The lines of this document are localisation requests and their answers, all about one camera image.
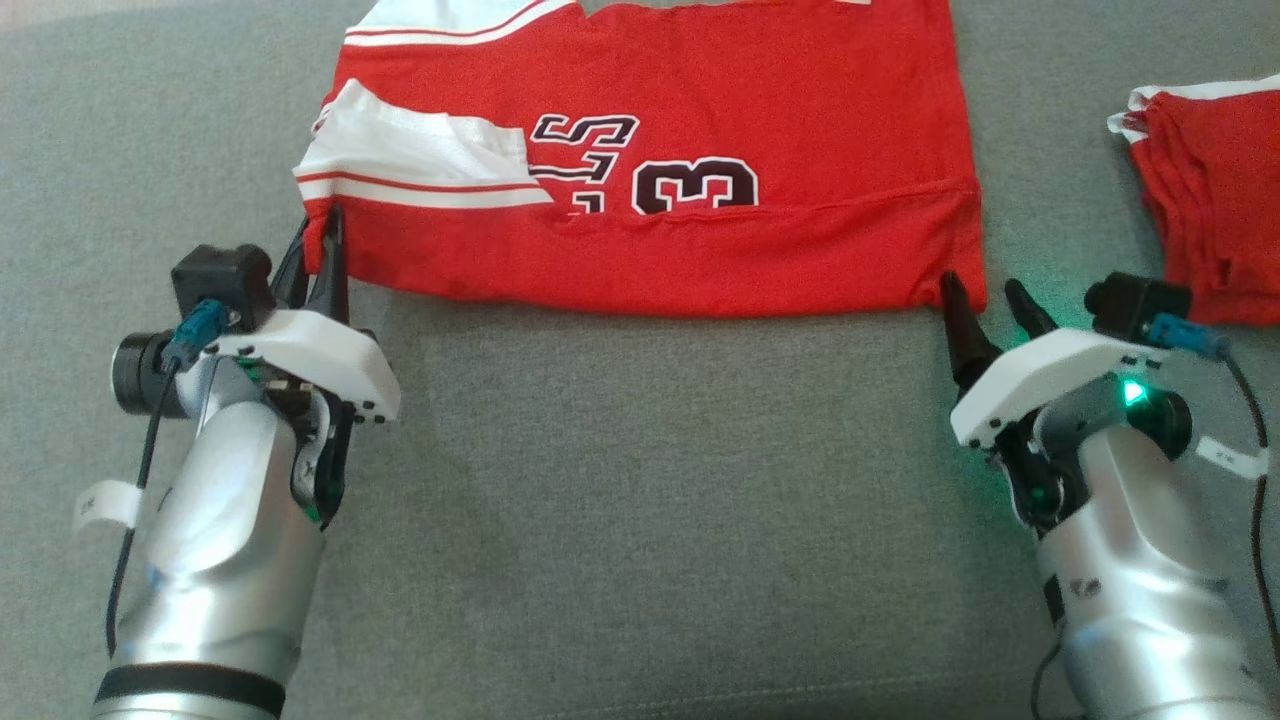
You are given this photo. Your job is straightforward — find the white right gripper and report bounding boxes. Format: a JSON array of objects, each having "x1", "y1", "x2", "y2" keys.
[{"x1": 940, "y1": 272, "x2": 1171, "y2": 533}]

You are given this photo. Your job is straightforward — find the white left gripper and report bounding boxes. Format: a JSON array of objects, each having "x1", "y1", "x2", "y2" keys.
[{"x1": 205, "y1": 205, "x2": 401, "y2": 526}]

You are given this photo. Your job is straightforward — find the red garment with white trim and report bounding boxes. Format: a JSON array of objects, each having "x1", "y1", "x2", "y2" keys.
[{"x1": 1107, "y1": 75, "x2": 1280, "y2": 327}]

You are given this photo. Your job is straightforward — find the red jersey with number print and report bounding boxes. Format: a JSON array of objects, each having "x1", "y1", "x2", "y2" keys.
[{"x1": 293, "y1": 0, "x2": 989, "y2": 319}]

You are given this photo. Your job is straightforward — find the grey fabric sofa chaise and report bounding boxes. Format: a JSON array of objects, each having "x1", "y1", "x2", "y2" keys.
[{"x1": 0, "y1": 0, "x2": 1280, "y2": 720}]

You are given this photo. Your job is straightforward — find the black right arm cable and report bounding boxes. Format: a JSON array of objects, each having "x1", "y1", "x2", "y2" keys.
[{"x1": 1145, "y1": 313, "x2": 1280, "y2": 641}]

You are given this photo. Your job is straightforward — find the white cable label tag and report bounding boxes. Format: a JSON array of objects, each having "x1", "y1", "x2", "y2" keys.
[
  {"x1": 73, "y1": 480, "x2": 143, "y2": 533},
  {"x1": 1195, "y1": 435, "x2": 1268, "y2": 480}
]

